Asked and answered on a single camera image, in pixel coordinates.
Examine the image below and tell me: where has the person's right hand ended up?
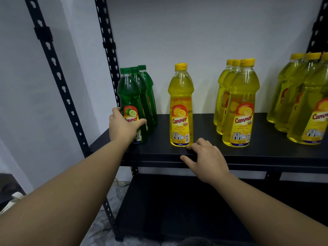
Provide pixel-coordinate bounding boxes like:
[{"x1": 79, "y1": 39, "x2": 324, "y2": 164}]
[{"x1": 180, "y1": 137, "x2": 230, "y2": 187}]

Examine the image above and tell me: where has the person's left hand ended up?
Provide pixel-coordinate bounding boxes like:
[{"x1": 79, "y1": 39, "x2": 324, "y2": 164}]
[{"x1": 109, "y1": 107, "x2": 147, "y2": 147}]

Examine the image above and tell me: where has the green dish soap bottle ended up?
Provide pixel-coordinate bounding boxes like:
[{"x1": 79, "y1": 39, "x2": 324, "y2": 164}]
[
  {"x1": 138, "y1": 65, "x2": 158, "y2": 126},
  {"x1": 130, "y1": 66, "x2": 155, "y2": 135},
  {"x1": 117, "y1": 67, "x2": 148, "y2": 144}
]

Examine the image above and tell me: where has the black metal shelving rack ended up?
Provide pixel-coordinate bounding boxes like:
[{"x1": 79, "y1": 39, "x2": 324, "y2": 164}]
[{"x1": 23, "y1": 0, "x2": 328, "y2": 246}]

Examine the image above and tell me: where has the person's right forearm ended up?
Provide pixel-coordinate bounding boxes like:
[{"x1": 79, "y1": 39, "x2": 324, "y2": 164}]
[{"x1": 213, "y1": 174, "x2": 328, "y2": 246}]

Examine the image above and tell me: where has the person's left forearm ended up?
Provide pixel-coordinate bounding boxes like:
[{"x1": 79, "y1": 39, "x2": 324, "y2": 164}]
[{"x1": 0, "y1": 139, "x2": 128, "y2": 246}]

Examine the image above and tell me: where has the black shoe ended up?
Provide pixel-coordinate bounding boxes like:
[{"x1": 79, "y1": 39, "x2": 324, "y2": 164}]
[{"x1": 0, "y1": 182, "x2": 26, "y2": 204}]

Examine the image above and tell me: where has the white sandal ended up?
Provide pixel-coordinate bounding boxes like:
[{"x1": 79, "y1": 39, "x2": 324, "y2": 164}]
[{"x1": 0, "y1": 191, "x2": 25, "y2": 216}]

